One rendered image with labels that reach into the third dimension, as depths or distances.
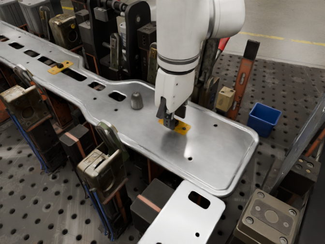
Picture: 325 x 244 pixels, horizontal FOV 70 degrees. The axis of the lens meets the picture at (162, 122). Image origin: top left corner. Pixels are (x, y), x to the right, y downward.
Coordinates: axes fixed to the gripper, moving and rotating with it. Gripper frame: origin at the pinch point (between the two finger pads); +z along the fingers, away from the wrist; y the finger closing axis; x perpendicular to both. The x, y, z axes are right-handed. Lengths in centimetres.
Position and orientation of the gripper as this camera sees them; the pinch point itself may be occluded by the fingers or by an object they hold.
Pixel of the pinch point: (174, 116)
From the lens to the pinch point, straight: 59.0
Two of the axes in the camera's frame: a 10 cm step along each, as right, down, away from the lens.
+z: 0.0, 7.0, 7.2
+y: -5.8, 5.9, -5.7
